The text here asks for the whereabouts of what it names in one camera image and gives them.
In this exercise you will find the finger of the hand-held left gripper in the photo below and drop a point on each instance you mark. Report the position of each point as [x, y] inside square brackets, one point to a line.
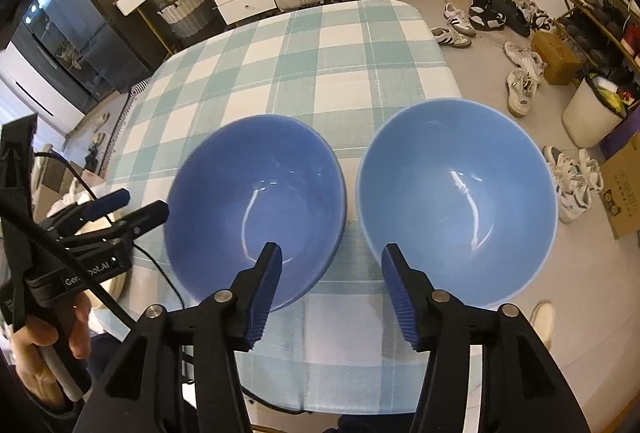
[107, 203]
[145, 215]

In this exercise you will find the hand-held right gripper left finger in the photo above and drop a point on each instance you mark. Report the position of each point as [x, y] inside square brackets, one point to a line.
[262, 300]

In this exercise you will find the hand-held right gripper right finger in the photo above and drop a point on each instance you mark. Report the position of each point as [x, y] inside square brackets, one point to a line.
[400, 300]

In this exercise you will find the blue bowl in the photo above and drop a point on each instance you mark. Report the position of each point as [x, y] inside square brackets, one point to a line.
[450, 173]
[260, 178]

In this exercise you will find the person's left hand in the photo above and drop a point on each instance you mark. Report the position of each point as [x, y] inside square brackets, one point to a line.
[40, 333]

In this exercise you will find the beige slippers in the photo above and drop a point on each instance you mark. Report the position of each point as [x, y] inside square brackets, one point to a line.
[100, 128]

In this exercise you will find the white patterned rug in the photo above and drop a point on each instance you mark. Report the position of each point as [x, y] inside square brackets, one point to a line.
[137, 90]

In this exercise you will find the white cabinet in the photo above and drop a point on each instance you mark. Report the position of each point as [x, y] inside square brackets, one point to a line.
[30, 95]

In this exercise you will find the white slipper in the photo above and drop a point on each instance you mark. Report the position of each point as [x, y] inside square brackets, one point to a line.
[542, 323]

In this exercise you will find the black glass cabinet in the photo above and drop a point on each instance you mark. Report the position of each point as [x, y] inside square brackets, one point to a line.
[60, 38]

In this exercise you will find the woven laundry basket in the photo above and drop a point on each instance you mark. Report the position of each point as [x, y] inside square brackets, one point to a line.
[187, 13]

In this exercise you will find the teal checkered tablecloth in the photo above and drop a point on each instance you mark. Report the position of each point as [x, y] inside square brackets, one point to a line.
[325, 63]

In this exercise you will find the scattered sneakers group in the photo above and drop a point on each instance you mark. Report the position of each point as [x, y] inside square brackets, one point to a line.
[522, 88]

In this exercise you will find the large printed cardboard box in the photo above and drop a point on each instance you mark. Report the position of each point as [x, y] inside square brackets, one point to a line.
[625, 198]

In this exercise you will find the white trash can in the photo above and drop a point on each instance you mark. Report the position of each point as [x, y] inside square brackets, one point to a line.
[587, 113]

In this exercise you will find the small cardboard box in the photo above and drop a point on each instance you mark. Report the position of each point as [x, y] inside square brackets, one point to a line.
[555, 55]

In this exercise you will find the gold shoe rack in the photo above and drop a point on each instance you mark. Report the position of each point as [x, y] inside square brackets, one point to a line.
[607, 28]

